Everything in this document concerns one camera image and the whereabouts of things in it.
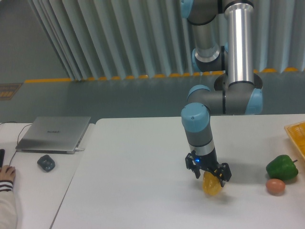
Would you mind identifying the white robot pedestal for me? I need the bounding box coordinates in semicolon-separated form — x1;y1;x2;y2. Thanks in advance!
214;73;263;91

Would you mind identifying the silver closed laptop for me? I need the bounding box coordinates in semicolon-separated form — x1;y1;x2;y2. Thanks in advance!
16;116;91;154

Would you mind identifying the brown egg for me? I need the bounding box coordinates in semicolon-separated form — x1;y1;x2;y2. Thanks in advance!
265;178;285;194

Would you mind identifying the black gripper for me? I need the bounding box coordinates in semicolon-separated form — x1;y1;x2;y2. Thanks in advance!
185;149;231;187

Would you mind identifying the white folding partition screen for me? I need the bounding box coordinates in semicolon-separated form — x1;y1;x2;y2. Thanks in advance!
29;0;305;81

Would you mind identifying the yellow bell pepper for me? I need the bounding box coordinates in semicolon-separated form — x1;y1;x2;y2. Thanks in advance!
203;171;222;196

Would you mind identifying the white sleeved forearm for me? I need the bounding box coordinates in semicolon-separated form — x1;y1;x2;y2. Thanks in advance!
0;180;18;229

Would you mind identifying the black phone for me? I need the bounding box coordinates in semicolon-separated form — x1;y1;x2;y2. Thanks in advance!
0;149;5;167

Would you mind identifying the person's hand on mouse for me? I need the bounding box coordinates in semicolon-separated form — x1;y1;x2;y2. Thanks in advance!
0;165;16;183

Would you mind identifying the yellow woven basket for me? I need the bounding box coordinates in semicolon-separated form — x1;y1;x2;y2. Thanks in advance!
284;121;305;159

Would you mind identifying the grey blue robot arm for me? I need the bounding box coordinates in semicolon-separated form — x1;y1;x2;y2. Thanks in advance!
181;0;263;186

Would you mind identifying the black mouse cable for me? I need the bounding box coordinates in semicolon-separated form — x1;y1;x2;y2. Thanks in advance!
0;121;33;166

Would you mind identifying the green bell pepper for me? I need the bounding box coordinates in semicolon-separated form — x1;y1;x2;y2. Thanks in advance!
266;155;298;180

